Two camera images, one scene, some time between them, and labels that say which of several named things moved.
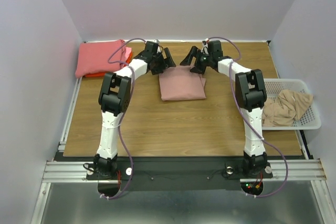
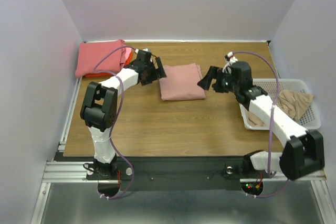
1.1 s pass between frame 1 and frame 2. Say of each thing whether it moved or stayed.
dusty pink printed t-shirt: stayed
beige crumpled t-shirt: stayed
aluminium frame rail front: stayed
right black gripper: moved
